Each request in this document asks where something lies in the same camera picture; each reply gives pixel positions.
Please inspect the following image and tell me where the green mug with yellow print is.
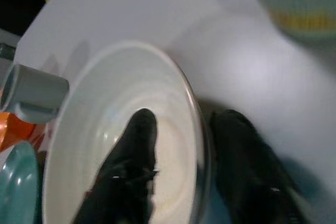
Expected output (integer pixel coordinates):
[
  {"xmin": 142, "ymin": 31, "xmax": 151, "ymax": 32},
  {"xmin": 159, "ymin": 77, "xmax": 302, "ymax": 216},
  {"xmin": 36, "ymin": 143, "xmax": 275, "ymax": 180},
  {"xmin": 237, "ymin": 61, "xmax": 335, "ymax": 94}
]
[{"xmin": 241, "ymin": 0, "xmax": 336, "ymax": 42}]

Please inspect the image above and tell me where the white ceramic bowl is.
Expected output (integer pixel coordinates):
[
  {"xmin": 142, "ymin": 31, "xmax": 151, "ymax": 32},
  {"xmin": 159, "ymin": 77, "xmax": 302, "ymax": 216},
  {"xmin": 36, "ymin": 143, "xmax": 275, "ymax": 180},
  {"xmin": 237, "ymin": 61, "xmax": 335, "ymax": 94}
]
[{"xmin": 43, "ymin": 39, "xmax": 212, "ymax": 224}]

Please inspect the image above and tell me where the teal plate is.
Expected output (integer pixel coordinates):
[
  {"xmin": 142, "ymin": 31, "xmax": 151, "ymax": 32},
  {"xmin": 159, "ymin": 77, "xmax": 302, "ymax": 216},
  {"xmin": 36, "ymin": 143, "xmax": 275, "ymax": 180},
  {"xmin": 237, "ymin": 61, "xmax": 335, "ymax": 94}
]
[{"xmin": 0, "ymin": 140, "xmax": 41, "ymax": 224}]

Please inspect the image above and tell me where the orange packet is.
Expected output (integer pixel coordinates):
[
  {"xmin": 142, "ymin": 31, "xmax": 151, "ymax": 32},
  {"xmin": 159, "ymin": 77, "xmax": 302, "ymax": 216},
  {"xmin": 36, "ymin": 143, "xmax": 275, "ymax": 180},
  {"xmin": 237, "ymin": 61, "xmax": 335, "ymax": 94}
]
[{"xmin": 0, "ymin": 111, "xmax": 53, "ymax": 154}]

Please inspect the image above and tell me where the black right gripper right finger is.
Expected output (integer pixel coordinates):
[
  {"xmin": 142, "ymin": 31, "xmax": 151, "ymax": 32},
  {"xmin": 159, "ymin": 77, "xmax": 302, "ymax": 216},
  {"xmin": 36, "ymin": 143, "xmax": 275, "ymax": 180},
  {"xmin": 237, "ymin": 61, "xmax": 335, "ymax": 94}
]
[{"xmin": 209, "ymin": 108, "xmax": 320, "ymax": 224}]

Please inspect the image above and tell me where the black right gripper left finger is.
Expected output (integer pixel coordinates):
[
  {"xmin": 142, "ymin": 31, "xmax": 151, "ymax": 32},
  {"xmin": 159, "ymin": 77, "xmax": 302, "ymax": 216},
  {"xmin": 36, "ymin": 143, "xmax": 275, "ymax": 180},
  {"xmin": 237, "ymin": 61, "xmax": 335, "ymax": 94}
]
[{"xmin": 72, "ymin": 108, "xmax": 160, "ymax": 224}]

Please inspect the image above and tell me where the grey mug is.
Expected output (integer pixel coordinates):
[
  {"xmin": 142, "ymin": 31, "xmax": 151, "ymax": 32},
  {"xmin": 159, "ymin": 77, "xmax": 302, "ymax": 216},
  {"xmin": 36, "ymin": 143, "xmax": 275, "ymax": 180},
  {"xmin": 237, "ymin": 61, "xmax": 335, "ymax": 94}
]
[{"xmin": 0, "ymin": 63, "xmax": 70, "ymax": 124}]

